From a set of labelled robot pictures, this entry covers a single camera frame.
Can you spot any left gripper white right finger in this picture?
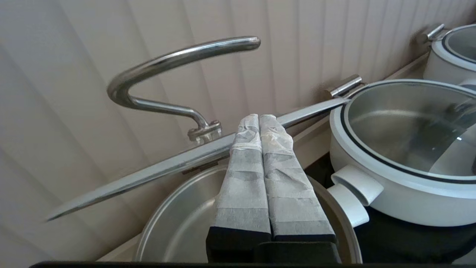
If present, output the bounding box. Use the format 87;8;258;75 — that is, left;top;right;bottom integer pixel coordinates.
259;114;337;243

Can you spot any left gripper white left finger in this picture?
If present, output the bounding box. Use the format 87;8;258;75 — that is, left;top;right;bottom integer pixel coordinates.
207;114;272;242

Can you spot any glass lid with white rim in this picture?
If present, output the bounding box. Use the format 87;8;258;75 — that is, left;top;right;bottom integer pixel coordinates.
340;79;476;185
45;36;352;223
441;24;476;64

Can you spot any white round cooking pot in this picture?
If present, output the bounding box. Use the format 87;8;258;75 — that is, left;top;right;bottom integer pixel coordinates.
423;24;476;90
135;164;370;263
329;79;476;227

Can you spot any wide black induction cooktop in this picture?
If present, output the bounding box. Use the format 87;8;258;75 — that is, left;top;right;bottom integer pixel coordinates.
304;153;476;265

